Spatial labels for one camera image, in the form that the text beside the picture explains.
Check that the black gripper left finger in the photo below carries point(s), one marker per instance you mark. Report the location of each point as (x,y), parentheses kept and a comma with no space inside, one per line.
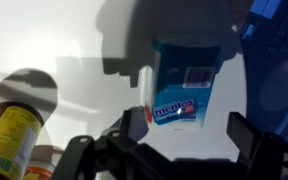
(125,121)

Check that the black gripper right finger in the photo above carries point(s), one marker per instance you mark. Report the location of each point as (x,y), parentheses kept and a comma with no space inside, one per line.
(247,135)

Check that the blue and white mentos packet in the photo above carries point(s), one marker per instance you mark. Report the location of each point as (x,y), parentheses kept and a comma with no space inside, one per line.
(184,90)

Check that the orange plastic bag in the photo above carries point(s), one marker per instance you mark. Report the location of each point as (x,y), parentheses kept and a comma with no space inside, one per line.
(40,171)

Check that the amber bottle with yellow label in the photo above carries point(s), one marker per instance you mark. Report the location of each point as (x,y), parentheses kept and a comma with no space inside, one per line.
(12,133)

